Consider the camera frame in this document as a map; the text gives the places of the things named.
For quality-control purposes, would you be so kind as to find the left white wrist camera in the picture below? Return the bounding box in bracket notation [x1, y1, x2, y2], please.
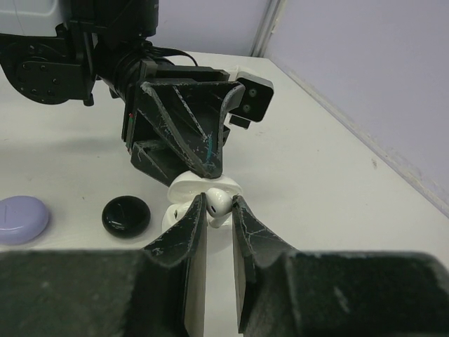
[229, 72, 274, 129]

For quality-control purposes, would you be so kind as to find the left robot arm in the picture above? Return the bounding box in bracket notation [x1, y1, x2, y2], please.
[1, 1, 245, 185]

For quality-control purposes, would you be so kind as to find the white earbud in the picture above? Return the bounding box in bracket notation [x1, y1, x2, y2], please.
[206, 187, 232, 228]

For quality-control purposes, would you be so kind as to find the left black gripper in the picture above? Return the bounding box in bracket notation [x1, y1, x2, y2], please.
[121, 59, 245, 186]

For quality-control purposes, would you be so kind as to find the left aluminium frame post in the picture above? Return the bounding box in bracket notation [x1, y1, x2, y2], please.
[250, 0, 286, 58]

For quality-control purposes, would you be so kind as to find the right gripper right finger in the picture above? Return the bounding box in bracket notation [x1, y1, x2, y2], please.
[232, 196, 448, 336]

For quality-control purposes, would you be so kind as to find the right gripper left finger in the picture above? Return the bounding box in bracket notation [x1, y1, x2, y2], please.
[1, 194, 207, 336]

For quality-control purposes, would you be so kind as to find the purple earbud charging case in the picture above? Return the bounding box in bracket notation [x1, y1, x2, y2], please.
[1, 196, 50, 245]

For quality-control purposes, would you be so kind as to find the white earbud charging case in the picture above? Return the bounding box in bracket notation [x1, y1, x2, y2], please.
[161, 171, 243, 232]

